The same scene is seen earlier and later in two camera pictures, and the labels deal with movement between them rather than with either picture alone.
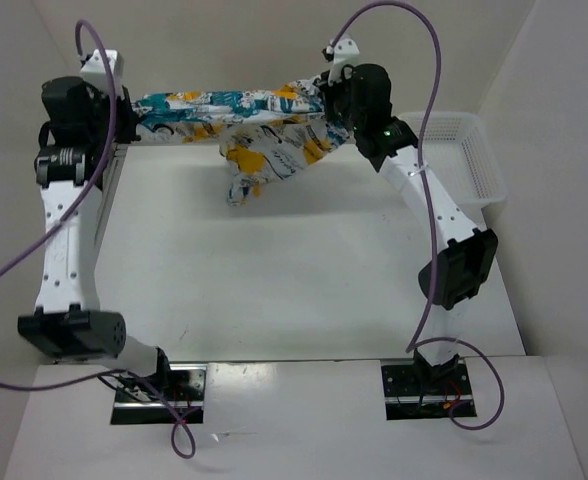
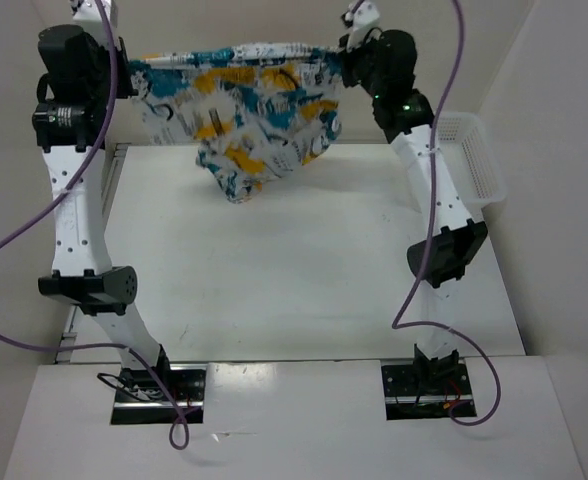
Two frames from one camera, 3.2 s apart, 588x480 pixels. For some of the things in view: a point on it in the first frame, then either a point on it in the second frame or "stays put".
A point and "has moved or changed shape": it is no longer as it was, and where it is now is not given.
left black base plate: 183,385 stays put
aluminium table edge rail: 115,165 stays put
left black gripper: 130,119 → 125,88
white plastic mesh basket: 457,148 stays put
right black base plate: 404,399 stays put
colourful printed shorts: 262,133 has moved or changed shape
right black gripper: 329,88 → 370,43
